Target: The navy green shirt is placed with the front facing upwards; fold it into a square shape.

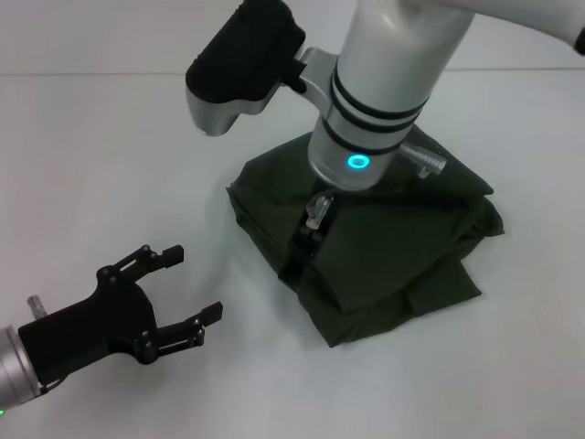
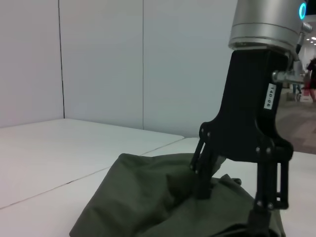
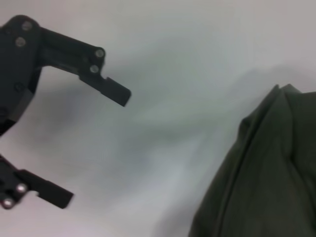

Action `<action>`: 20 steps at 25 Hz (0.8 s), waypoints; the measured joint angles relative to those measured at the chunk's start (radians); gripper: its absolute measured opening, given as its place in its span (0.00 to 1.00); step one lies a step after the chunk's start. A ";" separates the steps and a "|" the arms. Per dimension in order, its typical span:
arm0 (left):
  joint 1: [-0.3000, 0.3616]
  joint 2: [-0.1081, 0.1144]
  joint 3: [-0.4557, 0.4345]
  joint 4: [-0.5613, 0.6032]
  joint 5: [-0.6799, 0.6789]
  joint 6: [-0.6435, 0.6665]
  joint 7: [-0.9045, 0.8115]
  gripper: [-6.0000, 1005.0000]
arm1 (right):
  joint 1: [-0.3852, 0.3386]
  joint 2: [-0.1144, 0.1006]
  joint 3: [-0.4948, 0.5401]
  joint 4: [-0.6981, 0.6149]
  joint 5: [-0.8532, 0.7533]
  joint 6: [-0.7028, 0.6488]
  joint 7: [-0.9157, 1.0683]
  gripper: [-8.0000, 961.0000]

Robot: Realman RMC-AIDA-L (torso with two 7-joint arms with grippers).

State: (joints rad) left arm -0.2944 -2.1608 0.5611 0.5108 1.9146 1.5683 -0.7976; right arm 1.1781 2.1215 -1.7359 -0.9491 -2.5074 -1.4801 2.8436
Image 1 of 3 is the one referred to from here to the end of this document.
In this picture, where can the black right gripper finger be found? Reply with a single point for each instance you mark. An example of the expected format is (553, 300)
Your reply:
(299, 265)

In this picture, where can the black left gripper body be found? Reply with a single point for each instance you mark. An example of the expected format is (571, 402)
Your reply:
(91, 329)

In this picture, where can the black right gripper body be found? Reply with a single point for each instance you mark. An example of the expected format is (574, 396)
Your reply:
(311, 238)

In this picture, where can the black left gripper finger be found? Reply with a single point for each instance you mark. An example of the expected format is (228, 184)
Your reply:
(151, 263)
(183, 334)

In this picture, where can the dark green FREE t-shirt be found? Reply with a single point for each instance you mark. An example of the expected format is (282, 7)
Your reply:
(388, 274)

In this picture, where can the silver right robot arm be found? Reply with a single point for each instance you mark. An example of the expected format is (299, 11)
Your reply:
(388, 68)

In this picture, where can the translucent right gripper plug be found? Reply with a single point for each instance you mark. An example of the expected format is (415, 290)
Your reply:
(317, 210)

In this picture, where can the short silver left wrist stub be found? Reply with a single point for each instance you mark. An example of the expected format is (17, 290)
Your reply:
(35, 306)

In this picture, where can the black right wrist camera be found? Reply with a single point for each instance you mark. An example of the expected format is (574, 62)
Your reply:
(242, 55)

